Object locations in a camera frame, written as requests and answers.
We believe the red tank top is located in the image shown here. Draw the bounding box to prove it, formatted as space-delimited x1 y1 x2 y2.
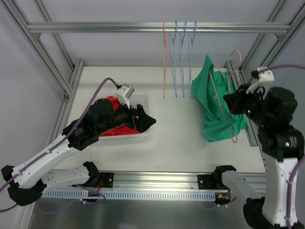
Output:
100 96 140 137

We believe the green tank top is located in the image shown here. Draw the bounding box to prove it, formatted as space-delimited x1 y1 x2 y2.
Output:
191 55 247 143

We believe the pink hanger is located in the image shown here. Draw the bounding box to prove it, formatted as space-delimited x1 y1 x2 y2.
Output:
163 21 167 100
208 50 243 143

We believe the light blue hanger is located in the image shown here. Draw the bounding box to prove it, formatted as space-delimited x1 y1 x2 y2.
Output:
179 21 187 98
169 21 178 98
188 21 197 98

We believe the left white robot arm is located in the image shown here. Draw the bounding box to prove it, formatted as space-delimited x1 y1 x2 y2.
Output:
1 98 156 206

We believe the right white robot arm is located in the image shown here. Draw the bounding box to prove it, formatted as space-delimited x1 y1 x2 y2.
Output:
212 84 305 229

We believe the white plastic basket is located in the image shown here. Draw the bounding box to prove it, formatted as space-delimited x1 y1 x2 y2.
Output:
95 93 153 141

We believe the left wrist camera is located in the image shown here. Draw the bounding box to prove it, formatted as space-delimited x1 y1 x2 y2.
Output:
116 84 134 109

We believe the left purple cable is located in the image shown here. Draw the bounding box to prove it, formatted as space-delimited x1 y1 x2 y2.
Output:
0 76 122 213

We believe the purple cable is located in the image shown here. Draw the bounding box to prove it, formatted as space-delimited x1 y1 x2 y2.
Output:
0 76 122 213
256 63 305 229

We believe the aluminium front rail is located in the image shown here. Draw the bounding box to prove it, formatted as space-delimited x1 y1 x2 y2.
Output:
28 169 284 193

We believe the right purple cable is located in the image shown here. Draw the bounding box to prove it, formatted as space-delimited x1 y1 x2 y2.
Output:
256 63 305 229

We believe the aluminium frame right post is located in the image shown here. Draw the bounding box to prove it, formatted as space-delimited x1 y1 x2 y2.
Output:
225 0 305 89

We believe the aluminium frame post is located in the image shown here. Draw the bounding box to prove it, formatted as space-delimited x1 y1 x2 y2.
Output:
225 0 305 89
0 0 85 103

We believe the white slotted cable duct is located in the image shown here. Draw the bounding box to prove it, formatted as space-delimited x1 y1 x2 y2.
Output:
43 188 216 202

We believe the aluminium hanging rail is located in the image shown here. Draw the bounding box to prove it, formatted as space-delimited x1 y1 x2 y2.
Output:
27 21 292 34

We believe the aluminium frame left post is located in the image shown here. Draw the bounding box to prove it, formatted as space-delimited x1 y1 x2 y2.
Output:
0 0 85 103

